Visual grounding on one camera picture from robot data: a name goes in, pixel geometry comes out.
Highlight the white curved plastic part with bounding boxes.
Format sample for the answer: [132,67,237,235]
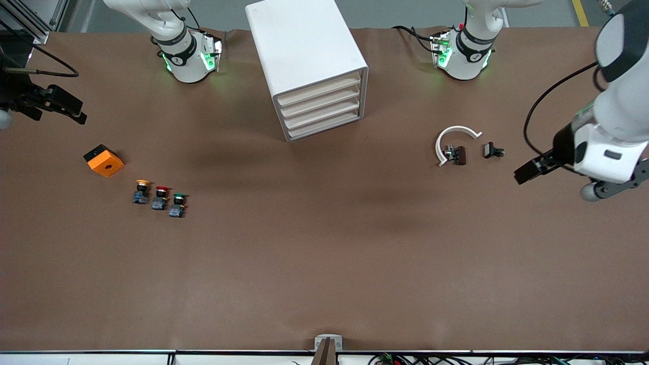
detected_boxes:
[435,125,483,167]

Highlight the green push button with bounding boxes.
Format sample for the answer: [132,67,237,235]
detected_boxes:
[169,193,189,218]

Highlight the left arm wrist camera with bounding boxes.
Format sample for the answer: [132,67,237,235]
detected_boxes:
[580,158,649,202]

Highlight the orange black button box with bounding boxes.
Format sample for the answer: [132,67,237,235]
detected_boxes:
[83,144,125,178]

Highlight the aluminium frame post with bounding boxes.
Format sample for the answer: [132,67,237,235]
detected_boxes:
[0,0,69,45]

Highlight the black base cable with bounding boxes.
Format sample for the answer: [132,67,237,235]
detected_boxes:
[391,25,437,54]

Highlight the white table edge rail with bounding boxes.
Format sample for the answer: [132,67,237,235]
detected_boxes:
[0,350,649,365]

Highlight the cable bundle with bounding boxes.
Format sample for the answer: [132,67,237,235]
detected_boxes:
[368,352,649,365]

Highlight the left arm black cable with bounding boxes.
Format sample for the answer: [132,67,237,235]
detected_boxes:
[524,61,609,156]

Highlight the brown table mat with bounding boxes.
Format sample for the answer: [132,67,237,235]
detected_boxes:
[0,26,649,351]

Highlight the red push button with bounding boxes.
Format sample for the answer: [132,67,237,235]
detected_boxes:
[151,186,171,211]

